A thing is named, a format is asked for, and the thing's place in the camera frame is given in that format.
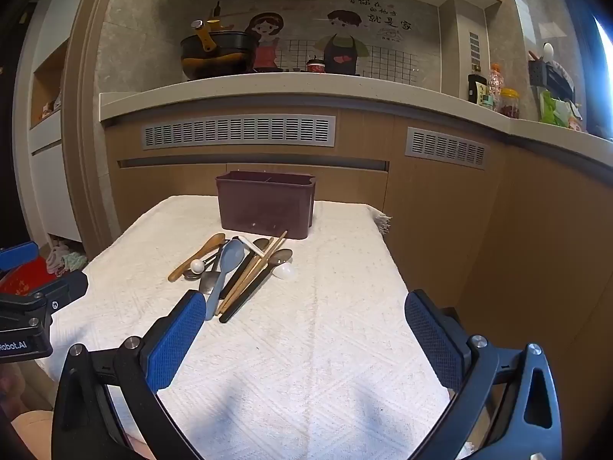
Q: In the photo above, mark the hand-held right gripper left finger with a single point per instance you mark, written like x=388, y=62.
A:
x=177, y=340

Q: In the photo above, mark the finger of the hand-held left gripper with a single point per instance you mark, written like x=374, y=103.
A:
x=67, y=287
x=17, y=255

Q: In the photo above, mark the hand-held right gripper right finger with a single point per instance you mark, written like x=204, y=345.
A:
x=433, y=340

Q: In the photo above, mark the metal shovel-shaped spoon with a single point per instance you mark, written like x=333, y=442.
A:
x=209, y=283

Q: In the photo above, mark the wooden spoon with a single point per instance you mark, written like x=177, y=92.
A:
x=198, y=256

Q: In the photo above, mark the wooden chopstick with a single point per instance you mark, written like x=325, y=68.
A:
x=268, y=254
x=249, y=273

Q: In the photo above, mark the blue plastic spoon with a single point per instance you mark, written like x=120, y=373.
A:
x=230, y=256

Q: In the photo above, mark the maroon plastic utensil holder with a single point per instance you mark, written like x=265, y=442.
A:
x=266, y=206

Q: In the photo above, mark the red box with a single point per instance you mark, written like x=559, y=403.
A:
x=21, y=280

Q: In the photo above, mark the pile of pale cloth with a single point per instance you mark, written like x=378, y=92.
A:
x=67, y=259

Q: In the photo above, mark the white round-headed utensil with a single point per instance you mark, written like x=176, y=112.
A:
x=197, y=265

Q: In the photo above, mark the white shelf unit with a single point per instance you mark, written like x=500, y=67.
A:
x=45, y=163

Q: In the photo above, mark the white textured table cloth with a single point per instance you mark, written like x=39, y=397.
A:
x=311, y=345

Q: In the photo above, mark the short grey cabinet vent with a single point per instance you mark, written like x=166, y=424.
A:
x=448, y=147

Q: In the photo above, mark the long grey cabinet vent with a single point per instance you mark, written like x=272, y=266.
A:
x=239, y=130

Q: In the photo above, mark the small teal jar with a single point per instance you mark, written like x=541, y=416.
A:
x=487, y=101

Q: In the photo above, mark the clear jar yellow lid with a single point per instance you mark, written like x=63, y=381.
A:
x=509, y=104

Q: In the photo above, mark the dark sauce bottle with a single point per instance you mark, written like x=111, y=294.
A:
x=477, y=90

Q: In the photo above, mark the green and white bag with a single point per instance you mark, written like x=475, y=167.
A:
x=558, y=112

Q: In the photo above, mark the clear bottle orange cap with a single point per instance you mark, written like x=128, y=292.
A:
x=495, y=81

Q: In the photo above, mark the window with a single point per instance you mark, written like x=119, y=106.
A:
x=604, y=81

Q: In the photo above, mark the black wall utensil rack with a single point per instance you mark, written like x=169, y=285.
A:
x=550, y=76

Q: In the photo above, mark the cartoon wall poster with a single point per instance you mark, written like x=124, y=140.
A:
x=392, y=52

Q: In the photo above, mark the white wall vent panel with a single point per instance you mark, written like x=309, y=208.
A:
x=474, y=50

